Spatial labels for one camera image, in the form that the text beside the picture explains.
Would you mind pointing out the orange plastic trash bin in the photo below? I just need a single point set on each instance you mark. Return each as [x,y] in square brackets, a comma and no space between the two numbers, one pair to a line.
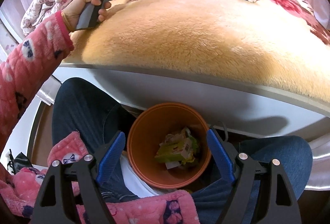
[150,129]

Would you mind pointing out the pink fleece left sleeve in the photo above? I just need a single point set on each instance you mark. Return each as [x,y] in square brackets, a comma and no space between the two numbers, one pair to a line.
[28,66]

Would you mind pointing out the person's left hand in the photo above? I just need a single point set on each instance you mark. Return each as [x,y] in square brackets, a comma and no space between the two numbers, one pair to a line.
[72,12]

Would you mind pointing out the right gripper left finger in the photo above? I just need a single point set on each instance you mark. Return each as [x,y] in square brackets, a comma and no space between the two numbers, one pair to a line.
[55,202]

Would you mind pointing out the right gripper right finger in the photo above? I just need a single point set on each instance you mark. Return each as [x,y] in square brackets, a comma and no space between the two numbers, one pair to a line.
[276,202]

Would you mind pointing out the floral plush blanket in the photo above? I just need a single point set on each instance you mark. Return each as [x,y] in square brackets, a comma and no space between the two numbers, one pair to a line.
[275,43]

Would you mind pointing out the pink fleece robe hem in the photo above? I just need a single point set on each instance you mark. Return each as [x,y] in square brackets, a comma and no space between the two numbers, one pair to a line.
[19,193]

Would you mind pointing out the trash pile in bin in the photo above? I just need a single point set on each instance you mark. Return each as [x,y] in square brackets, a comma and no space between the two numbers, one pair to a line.
[177,149]

